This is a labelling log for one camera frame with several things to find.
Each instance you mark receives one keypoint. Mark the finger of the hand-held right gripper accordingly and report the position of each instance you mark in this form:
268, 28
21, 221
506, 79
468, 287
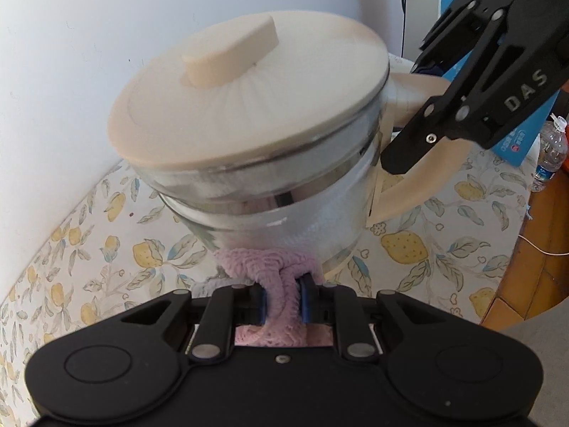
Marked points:
409, 146
462, 6

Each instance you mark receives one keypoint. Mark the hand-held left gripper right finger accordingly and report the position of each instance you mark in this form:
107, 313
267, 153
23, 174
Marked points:
305, 303

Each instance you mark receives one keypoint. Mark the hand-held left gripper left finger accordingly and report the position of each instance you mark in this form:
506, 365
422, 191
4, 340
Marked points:
264, 308

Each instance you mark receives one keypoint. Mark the pink cleaning cloth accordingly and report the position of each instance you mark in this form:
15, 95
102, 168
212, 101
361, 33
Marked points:
280, 293

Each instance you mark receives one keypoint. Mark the cream pot lid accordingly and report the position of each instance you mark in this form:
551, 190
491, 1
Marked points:
249, 93

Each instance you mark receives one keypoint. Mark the blue cardboard box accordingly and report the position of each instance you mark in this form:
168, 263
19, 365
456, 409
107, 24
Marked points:
521, 142

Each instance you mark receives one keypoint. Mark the clear plastic water bottle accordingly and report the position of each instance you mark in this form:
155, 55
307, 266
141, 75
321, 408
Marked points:
549, 153

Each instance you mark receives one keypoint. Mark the lemon print tablecloth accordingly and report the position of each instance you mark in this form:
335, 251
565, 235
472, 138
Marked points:
133, 249

